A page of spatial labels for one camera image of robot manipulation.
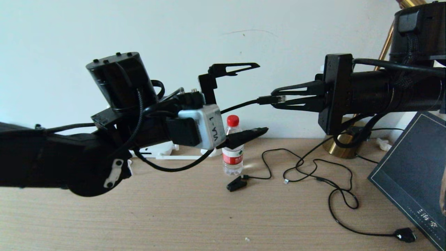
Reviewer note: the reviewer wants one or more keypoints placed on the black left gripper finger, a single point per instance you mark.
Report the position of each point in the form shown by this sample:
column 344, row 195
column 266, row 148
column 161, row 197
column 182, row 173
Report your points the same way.
column 208, row 87
column 244, row 136

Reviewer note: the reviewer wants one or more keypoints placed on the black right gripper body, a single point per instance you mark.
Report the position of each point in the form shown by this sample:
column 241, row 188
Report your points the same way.
column 336, row 94

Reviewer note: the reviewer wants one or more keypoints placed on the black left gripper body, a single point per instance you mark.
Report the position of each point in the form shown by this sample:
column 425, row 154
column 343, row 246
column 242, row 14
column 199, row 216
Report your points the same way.
column 184, row 101

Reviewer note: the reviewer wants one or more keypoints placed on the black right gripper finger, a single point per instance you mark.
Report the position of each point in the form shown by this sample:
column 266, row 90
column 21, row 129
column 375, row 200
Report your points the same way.
column 313, row 85
column 313, row 104

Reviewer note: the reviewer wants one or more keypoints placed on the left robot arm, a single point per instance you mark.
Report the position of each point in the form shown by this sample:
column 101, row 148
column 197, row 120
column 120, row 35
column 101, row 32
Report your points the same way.
column 52, row 157

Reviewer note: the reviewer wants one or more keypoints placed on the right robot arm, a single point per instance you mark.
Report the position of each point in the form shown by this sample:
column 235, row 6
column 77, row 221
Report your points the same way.
column 421, row 38

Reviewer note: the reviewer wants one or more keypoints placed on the white router with antennas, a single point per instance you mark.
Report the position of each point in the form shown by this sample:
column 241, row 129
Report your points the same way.
column 163, row 150

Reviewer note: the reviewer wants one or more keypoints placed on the red-capped water bottle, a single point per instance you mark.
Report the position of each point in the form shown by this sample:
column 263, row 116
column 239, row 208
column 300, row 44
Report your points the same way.
column 232, row 164

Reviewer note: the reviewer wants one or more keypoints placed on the white toilet paper roll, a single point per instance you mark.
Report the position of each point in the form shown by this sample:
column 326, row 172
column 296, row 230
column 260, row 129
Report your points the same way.
column 216, row 153

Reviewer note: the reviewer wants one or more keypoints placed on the black box on lamp base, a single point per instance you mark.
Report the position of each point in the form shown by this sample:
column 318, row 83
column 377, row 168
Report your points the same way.
column 362, row 134

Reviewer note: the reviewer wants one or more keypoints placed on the black clip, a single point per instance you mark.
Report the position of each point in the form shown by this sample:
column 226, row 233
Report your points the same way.
column 235, row 184

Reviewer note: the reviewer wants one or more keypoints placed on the brass desk lamp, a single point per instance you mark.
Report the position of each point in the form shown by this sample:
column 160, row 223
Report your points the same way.
column 343, row 151

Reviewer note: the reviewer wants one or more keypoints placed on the crumpled white tissue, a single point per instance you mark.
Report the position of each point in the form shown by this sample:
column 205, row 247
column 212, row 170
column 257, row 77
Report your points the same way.
column 383, row 144

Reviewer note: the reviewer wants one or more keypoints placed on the dark blue paper bag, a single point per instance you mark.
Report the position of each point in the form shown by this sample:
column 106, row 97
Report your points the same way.
column 411, row 174

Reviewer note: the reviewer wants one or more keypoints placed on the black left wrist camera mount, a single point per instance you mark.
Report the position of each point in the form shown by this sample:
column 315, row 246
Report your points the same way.
column 183, row 132

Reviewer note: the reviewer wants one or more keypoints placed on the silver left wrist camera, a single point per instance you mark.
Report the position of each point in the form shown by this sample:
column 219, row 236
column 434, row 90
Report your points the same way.
column 209, row 129

